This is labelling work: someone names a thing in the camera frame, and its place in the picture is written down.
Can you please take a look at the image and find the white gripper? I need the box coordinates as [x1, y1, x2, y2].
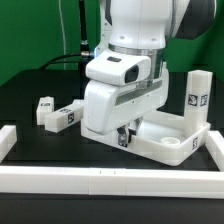
[83, 66, 169, 147]

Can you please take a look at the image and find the white desk top panel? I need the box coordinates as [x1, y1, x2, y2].
[81, 111, 210, 166]

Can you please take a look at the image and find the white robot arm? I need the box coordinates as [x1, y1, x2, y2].
[84, 0, 217, 146]

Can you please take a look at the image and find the white U-shaped obstacle fence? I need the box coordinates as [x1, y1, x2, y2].
[0, 125, 224, 199]

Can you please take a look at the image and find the black cable with connector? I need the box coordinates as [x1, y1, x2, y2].
[39, 0, 96, 70]

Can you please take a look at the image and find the white thin cable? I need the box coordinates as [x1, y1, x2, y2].
[58, 0, 67, 70]

